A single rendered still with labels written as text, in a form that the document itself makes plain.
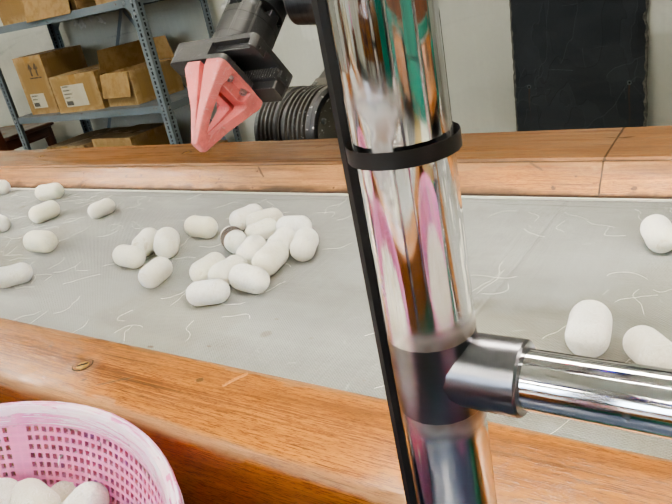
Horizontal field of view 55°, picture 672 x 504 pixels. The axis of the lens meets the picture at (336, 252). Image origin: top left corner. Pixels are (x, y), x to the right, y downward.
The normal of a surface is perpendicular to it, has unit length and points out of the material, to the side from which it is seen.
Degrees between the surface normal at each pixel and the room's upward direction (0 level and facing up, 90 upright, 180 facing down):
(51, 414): 75
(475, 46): 90
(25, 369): 0
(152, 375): 0
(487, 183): 45
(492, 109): 90
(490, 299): 0
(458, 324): 90
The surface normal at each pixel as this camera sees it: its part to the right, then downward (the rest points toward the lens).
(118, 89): -0.60, 0.26
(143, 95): 0.79, 0.11
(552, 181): -0.49, -0.33
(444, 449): -0.07, 0.41
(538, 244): -0.19, -0.90
